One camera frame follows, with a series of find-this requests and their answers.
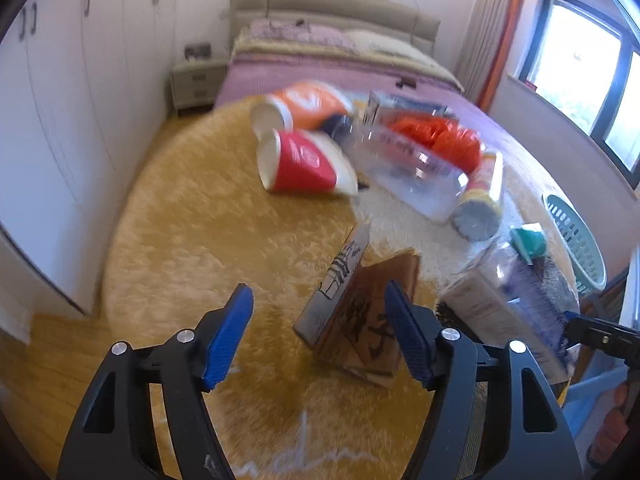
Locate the small picture frame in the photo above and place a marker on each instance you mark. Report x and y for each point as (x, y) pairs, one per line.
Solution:
(197, 51)

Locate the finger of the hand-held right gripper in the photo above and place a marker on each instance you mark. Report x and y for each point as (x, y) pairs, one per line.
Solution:
(600, 335)

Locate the small dark object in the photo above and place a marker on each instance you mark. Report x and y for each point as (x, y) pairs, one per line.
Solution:
(405, 83)

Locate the yellow tube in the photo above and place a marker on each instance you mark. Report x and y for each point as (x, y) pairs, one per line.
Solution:
(480, 200)

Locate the yellow plush printed blanket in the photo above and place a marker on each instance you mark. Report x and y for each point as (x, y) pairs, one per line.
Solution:
(200, 220)

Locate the light green plastic basket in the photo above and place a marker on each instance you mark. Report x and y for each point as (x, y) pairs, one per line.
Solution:
(575, 240)

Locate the orange paper cup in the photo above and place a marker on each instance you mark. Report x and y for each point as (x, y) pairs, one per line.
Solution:
(310, 102)

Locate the white pillow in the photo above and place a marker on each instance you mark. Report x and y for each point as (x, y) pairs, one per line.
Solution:
(385, 42)

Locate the beige and orange curtain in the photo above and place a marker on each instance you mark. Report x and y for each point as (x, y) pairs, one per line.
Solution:
(492, 35)

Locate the cream folded quilt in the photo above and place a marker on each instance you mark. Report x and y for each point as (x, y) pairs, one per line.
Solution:
(400, 57)

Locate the red paper cup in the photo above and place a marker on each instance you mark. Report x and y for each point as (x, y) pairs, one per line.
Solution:
(305, 165)

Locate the orange plastic bag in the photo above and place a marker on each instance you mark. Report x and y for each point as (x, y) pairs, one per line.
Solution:
(440, 137)

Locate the clear bottle with white label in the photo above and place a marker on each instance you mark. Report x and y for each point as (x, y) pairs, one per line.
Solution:
(500, 300)

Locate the grey nightstand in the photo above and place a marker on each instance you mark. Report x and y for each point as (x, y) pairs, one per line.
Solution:
(197, 82)

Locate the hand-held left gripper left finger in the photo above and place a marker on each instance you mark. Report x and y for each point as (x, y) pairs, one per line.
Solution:
(227, 340)

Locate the purple pillow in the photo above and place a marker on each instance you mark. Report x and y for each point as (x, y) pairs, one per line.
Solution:
(300, 32)

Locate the clear plastic bottle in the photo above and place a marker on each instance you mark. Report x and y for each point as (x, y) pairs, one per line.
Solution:
(400, 170)

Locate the dark framed window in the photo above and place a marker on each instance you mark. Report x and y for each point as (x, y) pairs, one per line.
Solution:
(580, 60)

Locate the white furniture piece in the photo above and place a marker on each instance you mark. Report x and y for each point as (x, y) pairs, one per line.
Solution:
(631, 285)

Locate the brown cardboard box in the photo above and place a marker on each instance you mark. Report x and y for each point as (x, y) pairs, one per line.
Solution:
(360, 320)

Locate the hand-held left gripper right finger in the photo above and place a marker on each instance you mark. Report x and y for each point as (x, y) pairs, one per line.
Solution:
(407, 340)

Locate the white wardrobe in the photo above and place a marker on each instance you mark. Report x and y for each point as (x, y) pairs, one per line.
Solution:
(75, 110)

